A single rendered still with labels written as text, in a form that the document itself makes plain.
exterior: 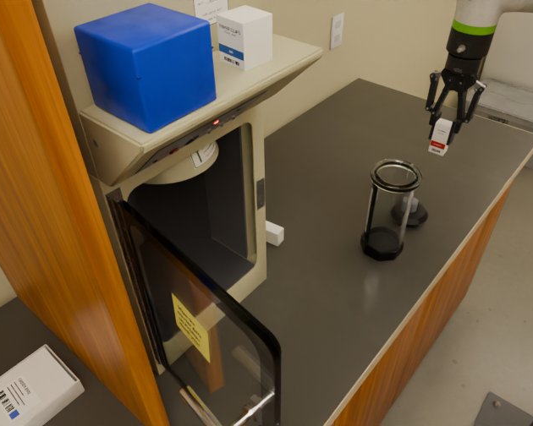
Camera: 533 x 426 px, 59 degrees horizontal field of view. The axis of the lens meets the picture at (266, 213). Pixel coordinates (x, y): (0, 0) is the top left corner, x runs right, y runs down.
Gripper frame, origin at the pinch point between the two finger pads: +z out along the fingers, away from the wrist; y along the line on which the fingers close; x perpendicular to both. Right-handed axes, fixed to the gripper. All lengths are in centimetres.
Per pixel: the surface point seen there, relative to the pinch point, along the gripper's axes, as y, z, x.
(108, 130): -12, -37, -88
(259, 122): -16, -22, -56
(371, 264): 1.9, 18.9, -36.7
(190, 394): 3, -8, -94
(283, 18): -56, -15, 6
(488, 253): 17, 112, 92
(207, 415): 6, -8, -95
